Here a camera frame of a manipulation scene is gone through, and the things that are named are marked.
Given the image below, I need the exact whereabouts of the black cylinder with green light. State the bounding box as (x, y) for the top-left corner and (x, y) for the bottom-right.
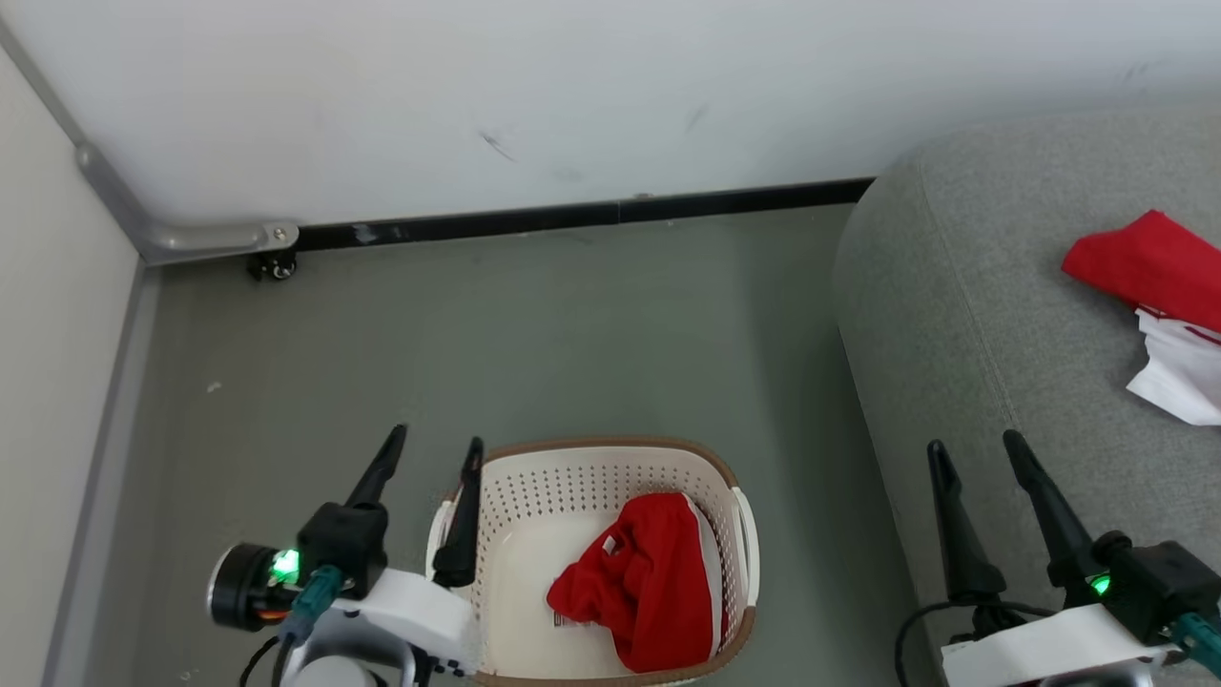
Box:
(208, 542), (304, 633)

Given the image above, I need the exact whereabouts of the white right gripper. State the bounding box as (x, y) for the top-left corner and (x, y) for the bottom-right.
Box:
(927, 429), (1186, 687)

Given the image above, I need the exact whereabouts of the black baseboard strip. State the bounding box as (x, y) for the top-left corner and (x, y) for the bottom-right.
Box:
(296, 177), (877, 254)

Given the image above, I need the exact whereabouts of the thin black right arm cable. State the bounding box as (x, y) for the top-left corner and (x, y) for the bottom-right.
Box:
(894, 599), (1055, 687)

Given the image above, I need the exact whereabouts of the grey metal corner rail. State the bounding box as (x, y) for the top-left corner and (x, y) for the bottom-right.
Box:
(0, 14), (300, 266)

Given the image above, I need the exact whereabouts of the red garment with white stripe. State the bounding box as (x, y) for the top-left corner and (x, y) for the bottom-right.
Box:
(546, 491), (726, 675)

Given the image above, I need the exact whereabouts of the grey fabric sofa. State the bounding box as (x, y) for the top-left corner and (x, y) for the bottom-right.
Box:
(832, 105), (1221, 687)

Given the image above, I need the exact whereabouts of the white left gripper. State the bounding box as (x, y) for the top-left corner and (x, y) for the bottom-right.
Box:
(346, 424), (486, 677)

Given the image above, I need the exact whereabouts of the red and white garment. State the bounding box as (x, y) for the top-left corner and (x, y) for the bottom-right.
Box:
(1061, 210), (1221, 427)

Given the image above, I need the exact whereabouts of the white perforated laundry basket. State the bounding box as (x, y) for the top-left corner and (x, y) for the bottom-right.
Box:
(424, 437), (761, 687)

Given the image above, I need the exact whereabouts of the teal camera cable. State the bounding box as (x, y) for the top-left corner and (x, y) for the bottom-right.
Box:
(281, 565), (344, 650)
(1171, 613), (1221, 678)

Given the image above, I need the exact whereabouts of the teal right camera cable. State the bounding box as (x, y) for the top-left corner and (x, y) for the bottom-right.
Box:
(1171, 613), (1221, 678)

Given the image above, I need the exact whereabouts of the grey floor skirting strip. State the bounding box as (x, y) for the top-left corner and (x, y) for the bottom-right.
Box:
(40, 262), (161, 687)

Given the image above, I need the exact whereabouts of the teal left camera cable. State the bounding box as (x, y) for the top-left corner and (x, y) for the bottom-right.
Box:
(281, 565), (344, 650)

